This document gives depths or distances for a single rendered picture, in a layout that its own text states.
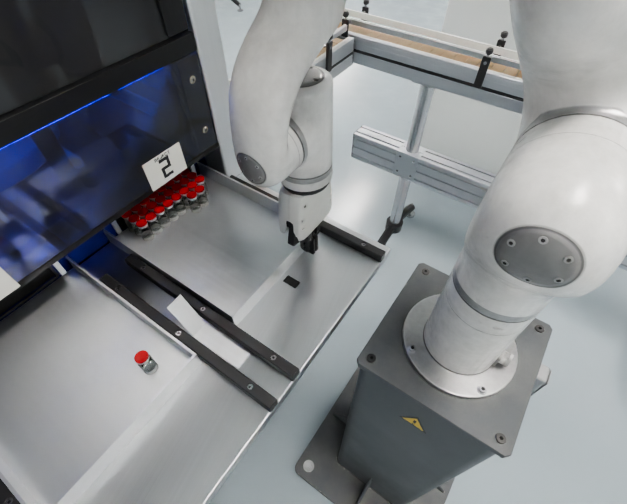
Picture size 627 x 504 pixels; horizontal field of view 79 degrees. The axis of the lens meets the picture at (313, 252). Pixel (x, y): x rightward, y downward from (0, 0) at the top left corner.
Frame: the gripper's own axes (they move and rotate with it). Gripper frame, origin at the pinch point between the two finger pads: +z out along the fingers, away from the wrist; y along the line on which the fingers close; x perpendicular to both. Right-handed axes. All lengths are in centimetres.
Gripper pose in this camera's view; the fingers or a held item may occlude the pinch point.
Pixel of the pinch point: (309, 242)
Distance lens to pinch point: 71.9
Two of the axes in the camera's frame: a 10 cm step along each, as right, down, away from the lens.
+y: -5.7, 6.4, -5.2
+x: 8.2, 4.2, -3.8
